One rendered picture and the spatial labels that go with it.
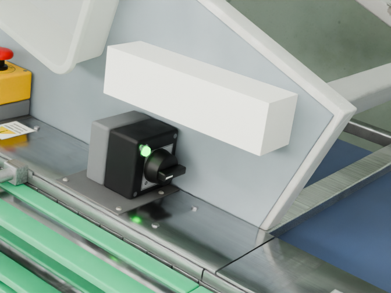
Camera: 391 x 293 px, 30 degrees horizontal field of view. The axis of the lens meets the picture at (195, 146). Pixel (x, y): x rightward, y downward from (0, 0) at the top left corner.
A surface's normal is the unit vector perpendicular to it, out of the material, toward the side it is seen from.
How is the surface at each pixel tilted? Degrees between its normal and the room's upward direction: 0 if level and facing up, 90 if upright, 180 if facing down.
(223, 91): 0
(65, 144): 90
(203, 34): 0
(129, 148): 0
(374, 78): 90
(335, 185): 90
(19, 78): 90
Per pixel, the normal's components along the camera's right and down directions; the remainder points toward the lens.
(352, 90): 0.40, -0.73
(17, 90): 0.78, 0.34
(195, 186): -0.62, 0.22
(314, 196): 0.15, -0.91
